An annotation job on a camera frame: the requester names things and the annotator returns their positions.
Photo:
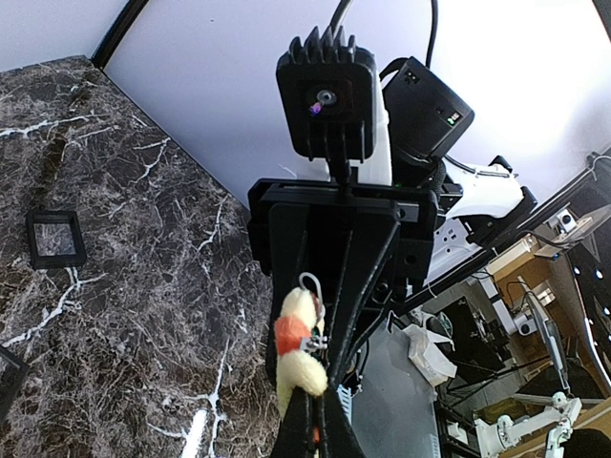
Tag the flower brooch green orange yellow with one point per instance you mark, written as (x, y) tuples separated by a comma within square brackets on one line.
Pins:
[(298, 338)]

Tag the small black display box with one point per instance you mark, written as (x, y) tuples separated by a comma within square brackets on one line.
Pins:
[(55, 239)]

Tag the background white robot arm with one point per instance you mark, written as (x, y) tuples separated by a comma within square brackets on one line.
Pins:
[(505, 433)]

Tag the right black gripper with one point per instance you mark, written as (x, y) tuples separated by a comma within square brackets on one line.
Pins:
[(362, 242)]

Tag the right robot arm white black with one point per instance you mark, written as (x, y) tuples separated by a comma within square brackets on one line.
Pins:
[(419, 120)]

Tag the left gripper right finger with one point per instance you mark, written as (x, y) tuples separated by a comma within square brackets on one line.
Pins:
[(337, 438)]

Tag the right black frame post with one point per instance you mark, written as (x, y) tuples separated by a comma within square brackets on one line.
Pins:
[(115, 34)]

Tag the crumpled white tissue bag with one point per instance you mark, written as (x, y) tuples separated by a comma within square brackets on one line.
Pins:
[(426, 355)]

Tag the seated person in black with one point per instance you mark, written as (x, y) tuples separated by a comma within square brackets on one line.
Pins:
[(587, 443)]

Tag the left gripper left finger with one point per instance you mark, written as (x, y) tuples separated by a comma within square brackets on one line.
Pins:
[(296, 433)]

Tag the white slotted cable duct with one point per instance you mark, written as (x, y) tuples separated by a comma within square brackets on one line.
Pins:
[(346, 400)]

